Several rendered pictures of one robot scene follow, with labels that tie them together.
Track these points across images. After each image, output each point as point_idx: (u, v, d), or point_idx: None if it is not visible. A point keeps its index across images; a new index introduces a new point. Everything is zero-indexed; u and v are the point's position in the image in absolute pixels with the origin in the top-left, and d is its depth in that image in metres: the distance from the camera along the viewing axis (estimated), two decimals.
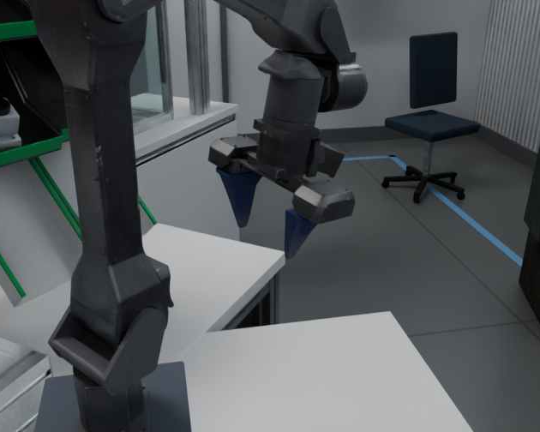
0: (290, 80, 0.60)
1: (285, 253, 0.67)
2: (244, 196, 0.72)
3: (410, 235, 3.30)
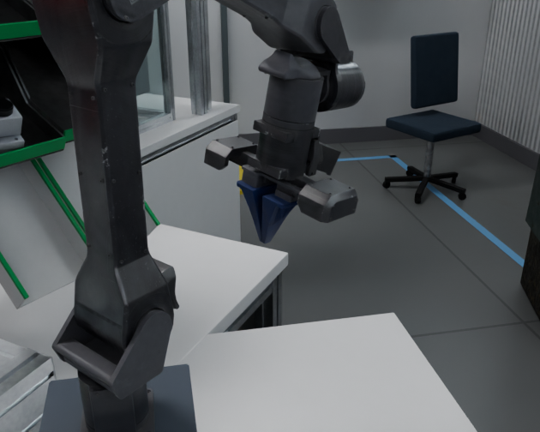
0: (290, 80, 0.60)
1: (262, 237, 0.70)
2: None
3: (411, 236, 3.30)
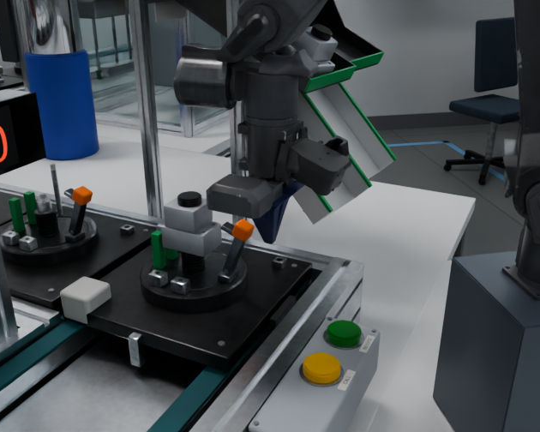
0: None
1: (262, 235, 0.71)
2: None
3: (483, 214, 3.37)
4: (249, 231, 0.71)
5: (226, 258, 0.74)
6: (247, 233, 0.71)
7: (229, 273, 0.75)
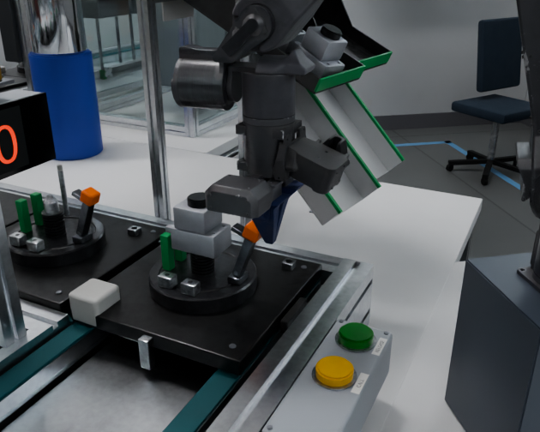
0: None
1: (262, 235, 0.71)
2: None
3: (486, 214, 3.36)
4: (259, 231, 0.70)
5: (237, 260, 0.74)
6: (257, 234, 0.70)
7: (239, 275, 0.74)
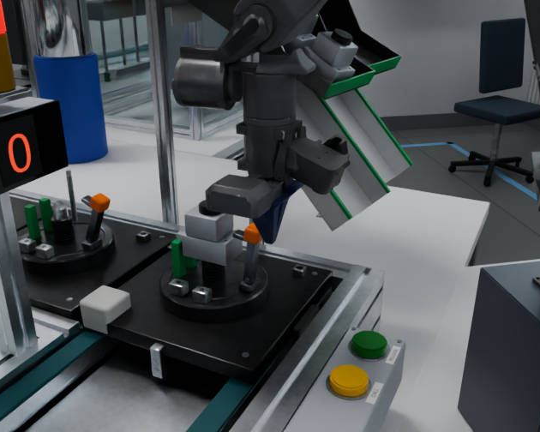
0: None
1: (262, 235, 0.71)
2: None
3: (489, 216, 3.36)
4: (259, 232, 0.70)
5: (244, 266, 0.73)
6: (257, 234, 0.70)
7: (250, 281, 0.74)
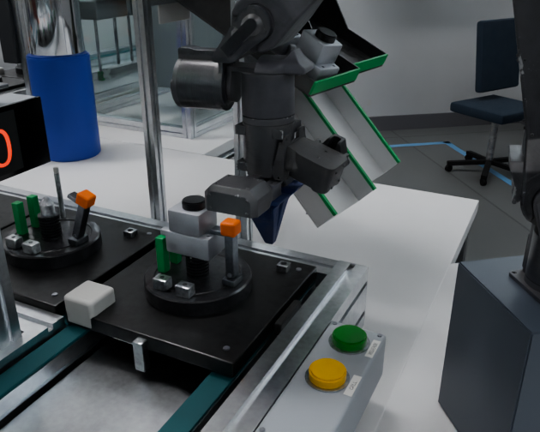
0: None
1: (262, 235, 0.71)
2: None
3: (484, 215, 3.36)
4: (234, 225, 0.72)
5: (225, 261, 0.74)
6: (233, 227, 0.71)
7: (233, 276, 0.75)
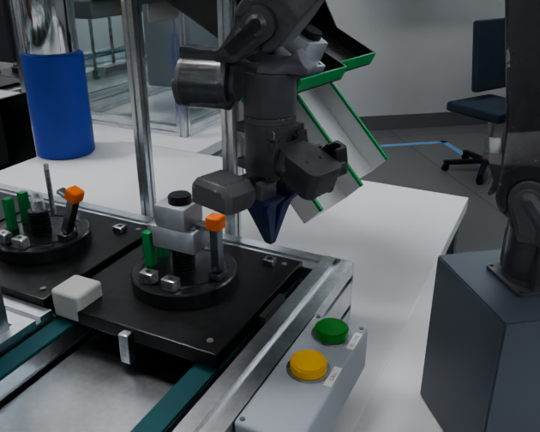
0: None
1: (263, 234, 0.71)
2: None
3: (480, 213, 3.38)
4: (219, 219, 0.73)
5: (210, 255, 0.75)
6: (217, 222, 0.73)
7: (219, 270, 0.76)
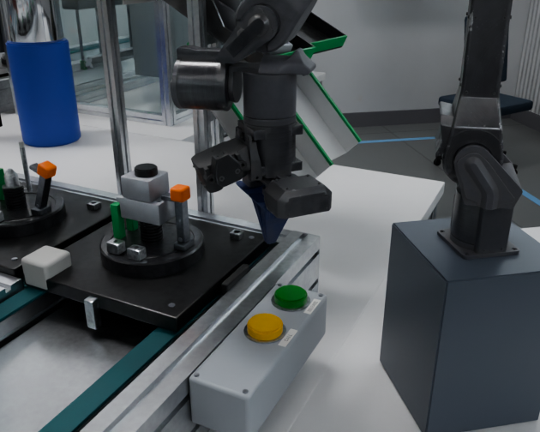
0: None
1: (275, 233, 0.71)
2: None
3: None
4: (183, 190, 0.75)
5: (176, 225, 0.78)
6: (181, 192, 0.75)
7: (183, 240, 0.78)
